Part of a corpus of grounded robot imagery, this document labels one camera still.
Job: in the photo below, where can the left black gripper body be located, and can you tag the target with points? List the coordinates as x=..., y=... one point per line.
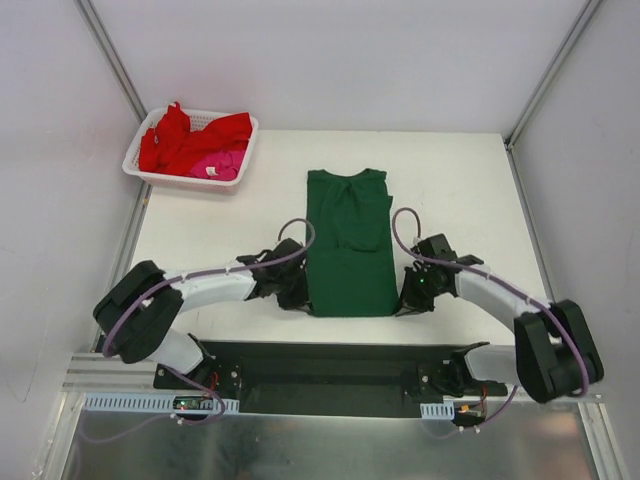
x=296, y=293

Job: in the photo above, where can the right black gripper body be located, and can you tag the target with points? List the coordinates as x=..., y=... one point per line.
x=412, y=295

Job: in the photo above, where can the green t shirt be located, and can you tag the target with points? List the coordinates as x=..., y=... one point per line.
x=350, y=265

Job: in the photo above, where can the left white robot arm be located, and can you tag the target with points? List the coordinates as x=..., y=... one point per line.
x=137, y=314

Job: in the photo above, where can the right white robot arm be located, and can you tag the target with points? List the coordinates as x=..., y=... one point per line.
x=554, y=354

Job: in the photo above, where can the pink t shirt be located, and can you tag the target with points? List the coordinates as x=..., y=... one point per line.
x=218, y=166

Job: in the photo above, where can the red t shirt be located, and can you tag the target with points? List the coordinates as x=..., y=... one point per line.
x=172, y=147

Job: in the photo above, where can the white plastic basket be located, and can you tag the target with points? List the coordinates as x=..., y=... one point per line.
x=199, y=119

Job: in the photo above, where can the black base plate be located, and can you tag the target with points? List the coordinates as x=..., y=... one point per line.
x=377, y=380

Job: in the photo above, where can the right white cable duct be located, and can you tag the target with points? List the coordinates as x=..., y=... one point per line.
x=444, y=411

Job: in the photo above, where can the white cable duct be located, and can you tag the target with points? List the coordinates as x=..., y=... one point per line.
x=158, y=403
x=444, y=411

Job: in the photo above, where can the left aluminium rail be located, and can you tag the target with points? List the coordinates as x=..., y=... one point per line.
x=89, y=372

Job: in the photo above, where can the left white cable duct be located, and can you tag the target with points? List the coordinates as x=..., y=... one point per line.
x=158, y=403

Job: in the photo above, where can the right aluminium frame post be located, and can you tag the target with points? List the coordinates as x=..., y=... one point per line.
x=571, y=39

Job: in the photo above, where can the aluminium frame post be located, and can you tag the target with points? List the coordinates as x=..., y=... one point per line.
x=98, y=31
x=571, y=39

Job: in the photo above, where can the left aluminium frame post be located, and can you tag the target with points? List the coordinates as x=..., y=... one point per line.
x=98, y=31

